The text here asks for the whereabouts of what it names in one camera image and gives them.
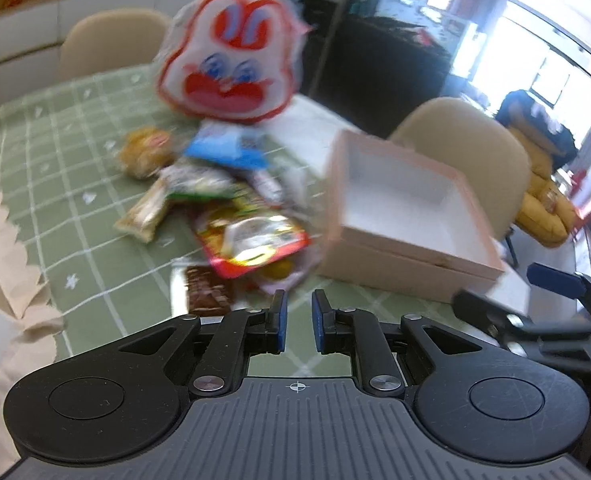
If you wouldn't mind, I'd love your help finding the yellow bread snack pack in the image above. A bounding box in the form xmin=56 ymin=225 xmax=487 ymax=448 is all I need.
xmin=118 ymin=126 xmax=176 ymax=180

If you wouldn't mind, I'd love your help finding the white paper sheet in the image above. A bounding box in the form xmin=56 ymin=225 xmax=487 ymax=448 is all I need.
xmin=486 ymin=240 xmax=530 ymax=315

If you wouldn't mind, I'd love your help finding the pink cardboard gift box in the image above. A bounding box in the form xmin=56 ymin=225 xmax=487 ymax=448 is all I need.
xmin=318 ymin=130 xmax=504 ymax=302

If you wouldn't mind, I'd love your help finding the rabbit face snack bag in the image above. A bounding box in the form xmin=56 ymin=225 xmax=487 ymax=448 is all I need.
xmin=152 ymin=0 xmax=311 ymax=124

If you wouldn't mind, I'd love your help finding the beige chair near box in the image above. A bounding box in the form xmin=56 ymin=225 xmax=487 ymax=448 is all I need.
xmin=389 ymin=98 xmax=531 ymax=240

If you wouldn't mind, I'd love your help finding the black cabinet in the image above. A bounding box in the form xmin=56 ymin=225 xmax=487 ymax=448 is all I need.
xmin=299 ymin=0 xmax=452 ymax=139

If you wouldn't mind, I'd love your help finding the beige chair far side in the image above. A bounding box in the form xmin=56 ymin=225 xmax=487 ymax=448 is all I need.
xmin=58 ymin=8 xmax=171 ymax=81

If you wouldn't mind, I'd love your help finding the green checked tablecloth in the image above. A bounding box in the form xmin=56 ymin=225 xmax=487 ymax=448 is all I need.
xmin=0 ymin=67 xmax=463 ymax=376

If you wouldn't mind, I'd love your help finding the brown chocolate bar packet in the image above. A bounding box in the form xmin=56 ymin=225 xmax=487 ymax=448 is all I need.
xmin=184 ymin=266 xmax=235 ymax=316

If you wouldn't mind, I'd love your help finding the yellow plush toy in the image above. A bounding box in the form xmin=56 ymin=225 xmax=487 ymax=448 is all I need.
xmin=508 ymin=126 xmax=579 ymax=248

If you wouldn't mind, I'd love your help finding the tan long snack packet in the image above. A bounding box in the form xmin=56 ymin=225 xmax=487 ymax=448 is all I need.
xmin=114 ymin=178 xmax=169 ymax=244

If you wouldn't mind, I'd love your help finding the red yellow chicken snack pouch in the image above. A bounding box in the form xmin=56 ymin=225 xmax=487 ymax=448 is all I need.
xmin=190 ymin=205 xmax=309 ymax=280

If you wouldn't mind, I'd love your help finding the blue white snack packet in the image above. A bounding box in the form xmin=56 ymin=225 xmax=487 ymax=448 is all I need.
xmin=183 ymin=119 xmax=268 ymax=170

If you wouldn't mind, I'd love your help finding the white sideboard cabinet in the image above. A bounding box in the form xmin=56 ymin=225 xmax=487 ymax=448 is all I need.
xmin=0 ymin=0 xmax=192 ymax=105

